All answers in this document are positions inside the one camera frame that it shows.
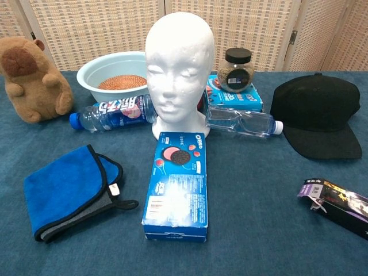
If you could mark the black baseball cap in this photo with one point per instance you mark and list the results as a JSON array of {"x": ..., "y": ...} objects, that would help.
[{"x": 316, "y": 115}]

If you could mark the large blue Oreo box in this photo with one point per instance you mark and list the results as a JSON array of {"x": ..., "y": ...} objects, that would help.
[{"x": 178, "y": 184}]

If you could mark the white foam mannequin head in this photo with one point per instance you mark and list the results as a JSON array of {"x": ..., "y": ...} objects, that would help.
[{"x": 178, "y": 72}]

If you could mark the clear white-capped plastic bottle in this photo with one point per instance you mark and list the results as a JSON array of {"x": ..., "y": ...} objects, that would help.
[{"x": 253, "y": 123}]

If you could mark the small blue Oreo box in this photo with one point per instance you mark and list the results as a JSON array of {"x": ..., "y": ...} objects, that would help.
[{"x": 244, "y": 100}]

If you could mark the blue-capped labelled drink bottle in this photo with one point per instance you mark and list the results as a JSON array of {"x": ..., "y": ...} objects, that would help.
[{"x": 115, "y": 113}]

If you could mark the glass jar with black lid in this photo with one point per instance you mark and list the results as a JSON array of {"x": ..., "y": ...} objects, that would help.
[{"x": 235, "y": 73}]

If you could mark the orange woven round coaster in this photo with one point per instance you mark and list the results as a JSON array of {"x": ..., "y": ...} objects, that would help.
[{"x": 120, "y": 82}]

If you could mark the teal tablecloth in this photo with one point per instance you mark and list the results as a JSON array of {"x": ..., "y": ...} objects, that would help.
[{"x": 258, "y": 201}]

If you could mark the light blue plastic basin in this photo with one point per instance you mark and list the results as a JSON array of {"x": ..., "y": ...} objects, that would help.
[{"x": 95, "y": 73}]

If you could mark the blue microfiber towel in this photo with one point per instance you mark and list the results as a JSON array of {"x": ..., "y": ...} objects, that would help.
[{"x": 63, "y": 187}]

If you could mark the woven folding screen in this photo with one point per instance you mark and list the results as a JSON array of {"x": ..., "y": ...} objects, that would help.
[{"x": 86, "y": 28}]

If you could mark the black screen hinge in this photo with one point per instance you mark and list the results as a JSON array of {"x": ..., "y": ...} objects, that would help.
[
  {"x": 293, "y": 37},
  {"x": 33, "y": 36}
]

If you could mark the brown capybara plush toy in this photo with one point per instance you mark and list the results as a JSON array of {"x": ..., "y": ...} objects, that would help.
[{"x": 31, "y": 86}]

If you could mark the black and purple carton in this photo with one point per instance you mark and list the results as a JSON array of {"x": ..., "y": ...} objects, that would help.
[{"x": 342, "y": 205}]

